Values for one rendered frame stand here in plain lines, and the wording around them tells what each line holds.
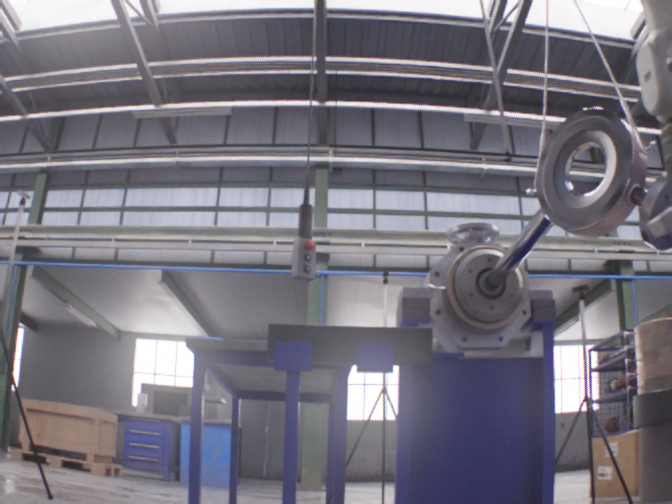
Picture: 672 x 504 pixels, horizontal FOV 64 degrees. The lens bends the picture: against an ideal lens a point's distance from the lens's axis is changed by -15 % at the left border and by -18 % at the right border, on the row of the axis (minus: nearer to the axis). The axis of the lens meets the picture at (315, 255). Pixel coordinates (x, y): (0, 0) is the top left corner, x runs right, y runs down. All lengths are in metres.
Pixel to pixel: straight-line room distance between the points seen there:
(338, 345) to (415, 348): 0.29
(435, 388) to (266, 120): 8.36
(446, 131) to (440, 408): 8.30
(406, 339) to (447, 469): 0.70
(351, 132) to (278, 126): 1.22
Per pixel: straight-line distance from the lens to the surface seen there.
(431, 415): 2.76
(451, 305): 2.62
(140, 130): 11.10
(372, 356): 2.35
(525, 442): 2.87
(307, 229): 1.96
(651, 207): 1.50
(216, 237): 9.24
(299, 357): 2.34
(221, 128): 10.72
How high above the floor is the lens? 0.32
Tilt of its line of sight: 20 degrees up
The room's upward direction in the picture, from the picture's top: 2 degrees clockwise
